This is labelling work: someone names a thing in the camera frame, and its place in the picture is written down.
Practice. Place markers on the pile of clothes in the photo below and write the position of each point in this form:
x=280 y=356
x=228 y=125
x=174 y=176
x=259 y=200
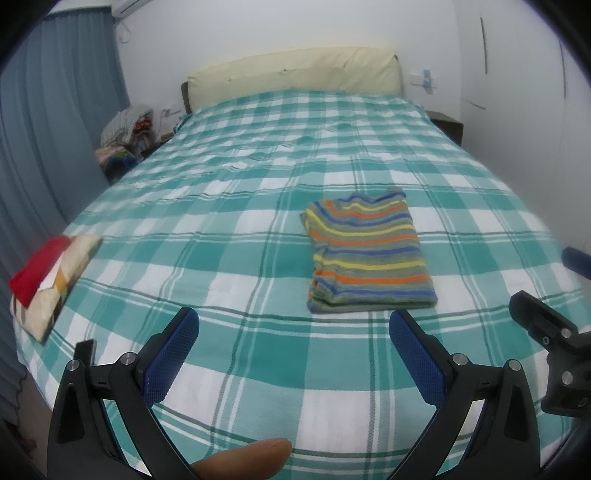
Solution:
x=127 y=127

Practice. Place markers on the dark wooden nightstand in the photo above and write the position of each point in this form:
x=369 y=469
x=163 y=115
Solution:
x=445 y=125

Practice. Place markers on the white wall socket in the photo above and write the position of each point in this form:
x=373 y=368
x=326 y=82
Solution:
x=170 y=111

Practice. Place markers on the cream padded headboard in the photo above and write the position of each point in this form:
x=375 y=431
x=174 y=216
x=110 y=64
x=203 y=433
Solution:
x=295 y=76

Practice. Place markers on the dark flat rectangular object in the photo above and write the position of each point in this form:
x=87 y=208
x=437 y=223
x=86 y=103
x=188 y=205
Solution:
x=87 y=351

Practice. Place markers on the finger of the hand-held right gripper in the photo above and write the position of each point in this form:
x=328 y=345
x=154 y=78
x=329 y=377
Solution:
x=565 y=369
x=579 y=263

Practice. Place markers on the blue grey curtain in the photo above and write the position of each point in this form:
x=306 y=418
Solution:
x=51 y=138

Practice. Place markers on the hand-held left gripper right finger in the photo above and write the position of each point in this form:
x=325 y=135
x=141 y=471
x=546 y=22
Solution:
x=418 y=357

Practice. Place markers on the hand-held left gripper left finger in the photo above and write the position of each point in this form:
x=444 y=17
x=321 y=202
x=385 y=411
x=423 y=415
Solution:
x=171 y=355

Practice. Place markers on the red folded cloth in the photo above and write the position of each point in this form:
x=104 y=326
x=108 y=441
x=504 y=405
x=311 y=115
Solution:
x=39 y=270

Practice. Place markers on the green white plaid blanket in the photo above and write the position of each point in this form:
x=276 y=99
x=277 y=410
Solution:
x=231 y=258

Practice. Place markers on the striped knit sweater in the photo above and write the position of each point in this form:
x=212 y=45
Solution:
x=364 y=249

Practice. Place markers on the white wardrobe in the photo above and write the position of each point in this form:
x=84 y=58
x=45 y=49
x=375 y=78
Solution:
x=521 y=92

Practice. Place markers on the beige patterned folded cloth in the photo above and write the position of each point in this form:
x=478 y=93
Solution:
x=69 y=281

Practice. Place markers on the blue white wall fixture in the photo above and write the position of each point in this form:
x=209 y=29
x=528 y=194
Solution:
x=427 y=81

